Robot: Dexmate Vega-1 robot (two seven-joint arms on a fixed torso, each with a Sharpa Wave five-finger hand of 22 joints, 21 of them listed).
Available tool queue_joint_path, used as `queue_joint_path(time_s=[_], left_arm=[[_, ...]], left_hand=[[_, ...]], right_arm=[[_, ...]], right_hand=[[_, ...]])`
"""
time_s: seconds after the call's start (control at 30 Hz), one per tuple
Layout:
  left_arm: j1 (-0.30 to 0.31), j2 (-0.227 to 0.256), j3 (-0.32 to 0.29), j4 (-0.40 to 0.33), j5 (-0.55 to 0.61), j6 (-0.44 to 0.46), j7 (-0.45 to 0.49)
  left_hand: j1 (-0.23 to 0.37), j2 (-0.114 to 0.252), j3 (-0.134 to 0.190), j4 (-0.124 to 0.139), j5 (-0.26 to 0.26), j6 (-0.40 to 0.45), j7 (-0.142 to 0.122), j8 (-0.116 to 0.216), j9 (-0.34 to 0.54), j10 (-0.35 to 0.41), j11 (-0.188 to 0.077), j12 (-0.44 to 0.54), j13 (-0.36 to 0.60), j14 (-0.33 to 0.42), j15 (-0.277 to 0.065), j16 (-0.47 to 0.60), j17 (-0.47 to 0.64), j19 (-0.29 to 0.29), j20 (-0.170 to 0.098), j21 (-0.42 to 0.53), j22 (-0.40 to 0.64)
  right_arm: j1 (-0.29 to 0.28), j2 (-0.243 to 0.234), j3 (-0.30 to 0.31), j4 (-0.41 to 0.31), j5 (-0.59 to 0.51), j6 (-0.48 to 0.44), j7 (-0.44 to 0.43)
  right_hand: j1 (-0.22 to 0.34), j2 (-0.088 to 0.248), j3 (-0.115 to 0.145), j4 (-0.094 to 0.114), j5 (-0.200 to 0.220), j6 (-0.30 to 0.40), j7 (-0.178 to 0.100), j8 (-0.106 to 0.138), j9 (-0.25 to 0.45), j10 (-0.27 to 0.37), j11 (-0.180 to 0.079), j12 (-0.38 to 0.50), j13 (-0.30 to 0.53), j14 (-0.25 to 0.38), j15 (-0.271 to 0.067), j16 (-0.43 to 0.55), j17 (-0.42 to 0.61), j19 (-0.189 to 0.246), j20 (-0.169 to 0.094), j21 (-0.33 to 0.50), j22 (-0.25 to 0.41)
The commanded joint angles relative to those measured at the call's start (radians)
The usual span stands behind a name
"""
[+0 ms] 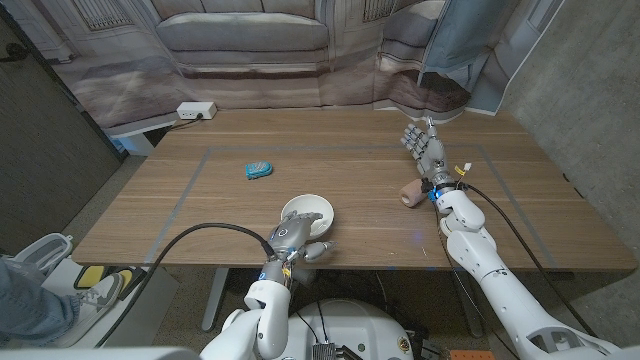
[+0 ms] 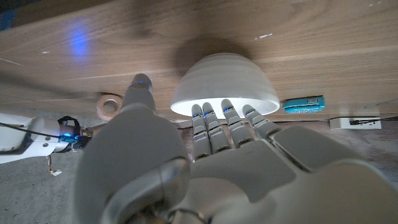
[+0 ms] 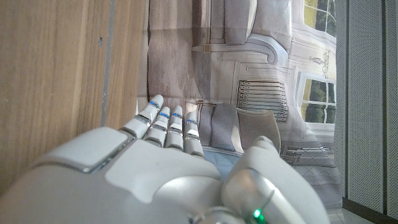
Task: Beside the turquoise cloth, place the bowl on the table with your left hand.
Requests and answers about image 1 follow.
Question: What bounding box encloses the beige tape roll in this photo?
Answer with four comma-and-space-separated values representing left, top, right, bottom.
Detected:
398, 178, 430, 209

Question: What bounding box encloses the white floor platform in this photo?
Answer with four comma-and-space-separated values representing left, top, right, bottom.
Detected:
42, 257, 181, 349

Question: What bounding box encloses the person's leg in jeans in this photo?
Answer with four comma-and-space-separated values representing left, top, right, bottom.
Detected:
0, 257, 82, 349

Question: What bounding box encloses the printed living room backdrop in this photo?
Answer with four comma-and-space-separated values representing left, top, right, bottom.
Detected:
0, 0, 567, 137

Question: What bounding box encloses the grey sneaker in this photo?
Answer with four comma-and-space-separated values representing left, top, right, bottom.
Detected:
51, 272, 124, 349

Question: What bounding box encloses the turquoise plastic gadget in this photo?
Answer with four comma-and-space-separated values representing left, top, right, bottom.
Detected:
244, 160, 275, 181

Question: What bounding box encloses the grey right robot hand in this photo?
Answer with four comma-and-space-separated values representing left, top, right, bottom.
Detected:
401, 116, 454, 189

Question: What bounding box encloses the yellow and black foot pedal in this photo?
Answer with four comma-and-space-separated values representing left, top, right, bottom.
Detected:
73, 264, 149, 302

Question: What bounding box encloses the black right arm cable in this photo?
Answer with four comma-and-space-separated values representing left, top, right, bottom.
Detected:
462, 183, 599, 338

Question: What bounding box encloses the white bowl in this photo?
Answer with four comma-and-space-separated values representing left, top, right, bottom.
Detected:
280, 193, 335, 240

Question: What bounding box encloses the black ribbed round object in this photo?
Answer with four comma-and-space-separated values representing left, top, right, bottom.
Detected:
225, 268, 265, 296

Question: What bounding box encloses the dark partition panel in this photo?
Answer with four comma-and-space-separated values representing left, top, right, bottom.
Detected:
0, 4, 128, 256

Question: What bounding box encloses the metal table leg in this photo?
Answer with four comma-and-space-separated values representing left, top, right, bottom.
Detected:
452, 272, 486, 339
200, 267, 232, 334

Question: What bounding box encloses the white power strip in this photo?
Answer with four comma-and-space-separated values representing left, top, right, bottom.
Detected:
176, 101, 219, 121

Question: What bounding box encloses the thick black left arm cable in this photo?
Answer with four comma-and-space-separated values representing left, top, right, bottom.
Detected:
94, 222, 278, 349

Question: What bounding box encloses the orange object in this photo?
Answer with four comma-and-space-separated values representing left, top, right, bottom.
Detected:
449, 349, 496, 360

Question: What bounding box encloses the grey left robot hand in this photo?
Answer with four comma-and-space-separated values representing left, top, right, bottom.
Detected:
267, 210, 338, 264

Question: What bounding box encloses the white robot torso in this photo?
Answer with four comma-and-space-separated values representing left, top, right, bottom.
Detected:
269, 298, 415, 360

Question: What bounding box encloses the black power strip cord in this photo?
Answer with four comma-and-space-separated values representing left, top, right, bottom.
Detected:
168, 113, 205, 133

